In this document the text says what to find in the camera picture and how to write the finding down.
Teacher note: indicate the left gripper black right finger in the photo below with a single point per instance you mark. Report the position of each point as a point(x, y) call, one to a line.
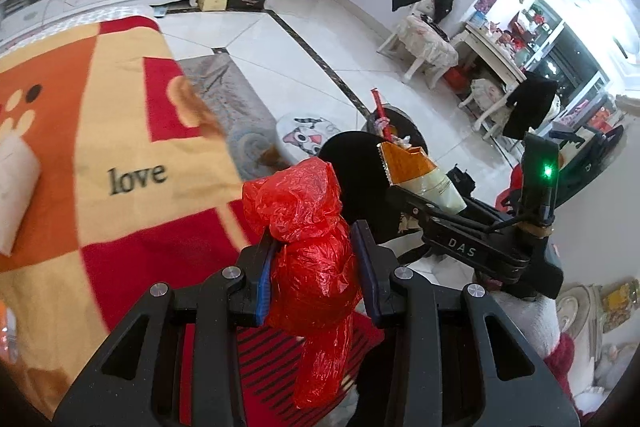
point(448, 358)

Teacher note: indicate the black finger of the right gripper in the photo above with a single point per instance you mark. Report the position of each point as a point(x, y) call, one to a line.
point(463, 182)
point(413, 205)

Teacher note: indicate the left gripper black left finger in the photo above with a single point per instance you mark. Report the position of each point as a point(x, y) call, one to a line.
point(134, 377)

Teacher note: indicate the orange yellow snack bag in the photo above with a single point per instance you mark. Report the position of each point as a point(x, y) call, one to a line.
point(411, 169)

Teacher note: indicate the red plastic bag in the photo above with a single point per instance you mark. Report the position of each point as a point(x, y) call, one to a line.
point(314, 286)

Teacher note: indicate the black trash bin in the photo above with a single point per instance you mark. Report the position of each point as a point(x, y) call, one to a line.
point(358, 166)

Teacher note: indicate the right white gloved hand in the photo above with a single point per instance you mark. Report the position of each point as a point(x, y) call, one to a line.
point(535, 316)

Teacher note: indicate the white chair with black jacket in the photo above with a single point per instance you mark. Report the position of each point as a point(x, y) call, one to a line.
point(419, 33)

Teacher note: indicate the cat print round stool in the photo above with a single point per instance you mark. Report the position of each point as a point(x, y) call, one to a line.
point(301, 137)

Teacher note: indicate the grey floor rug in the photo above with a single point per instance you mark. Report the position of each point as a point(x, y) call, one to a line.
point(249, 126)

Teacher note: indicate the red orange patterned blanket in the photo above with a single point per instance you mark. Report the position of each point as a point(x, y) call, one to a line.
point(136, 187)

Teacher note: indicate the white blue medicine box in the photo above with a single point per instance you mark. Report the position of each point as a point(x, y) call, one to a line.
point(19, 174)

